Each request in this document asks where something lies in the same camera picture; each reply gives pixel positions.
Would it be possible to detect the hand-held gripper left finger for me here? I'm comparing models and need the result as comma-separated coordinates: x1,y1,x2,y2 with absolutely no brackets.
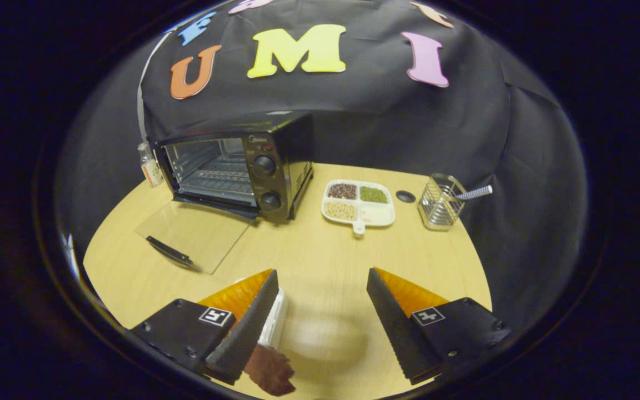
130,269,281,385

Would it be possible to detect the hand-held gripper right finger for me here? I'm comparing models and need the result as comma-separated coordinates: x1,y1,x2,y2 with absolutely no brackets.
366,267,512,385

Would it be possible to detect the red steak piece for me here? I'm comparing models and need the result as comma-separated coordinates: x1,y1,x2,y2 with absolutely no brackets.
243,344,297,397

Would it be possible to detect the black toaster oven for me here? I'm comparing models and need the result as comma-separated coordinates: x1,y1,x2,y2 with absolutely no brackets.
134,111,316,276

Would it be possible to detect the white rectangular dish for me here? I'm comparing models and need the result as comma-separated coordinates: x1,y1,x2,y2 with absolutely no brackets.
257,286,288,351

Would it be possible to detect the white divided plate with beans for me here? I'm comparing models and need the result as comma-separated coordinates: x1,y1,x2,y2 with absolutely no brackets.
321,179,396,236

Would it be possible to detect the small clear glass bottle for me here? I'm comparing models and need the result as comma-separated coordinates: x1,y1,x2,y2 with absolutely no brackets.
137,142,164,188

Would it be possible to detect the metal wire utensil holder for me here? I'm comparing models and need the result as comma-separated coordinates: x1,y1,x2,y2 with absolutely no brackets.
418,173,468,232

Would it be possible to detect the striped handle utensil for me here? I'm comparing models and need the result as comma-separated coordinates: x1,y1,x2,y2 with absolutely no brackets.
452,185,493,202

